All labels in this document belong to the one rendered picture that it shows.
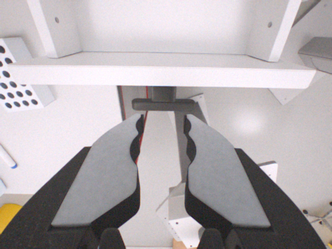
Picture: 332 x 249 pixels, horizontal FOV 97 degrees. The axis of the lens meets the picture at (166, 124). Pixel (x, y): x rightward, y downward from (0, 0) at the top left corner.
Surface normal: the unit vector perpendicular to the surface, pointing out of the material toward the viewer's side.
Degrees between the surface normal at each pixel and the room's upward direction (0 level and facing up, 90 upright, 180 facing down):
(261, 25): 90
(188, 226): 0
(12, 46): 90
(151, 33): 0
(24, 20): 0
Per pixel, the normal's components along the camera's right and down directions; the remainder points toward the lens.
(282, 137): 0.00, 0.54
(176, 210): -0.32, -0.80
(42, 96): 0.99, -0.11
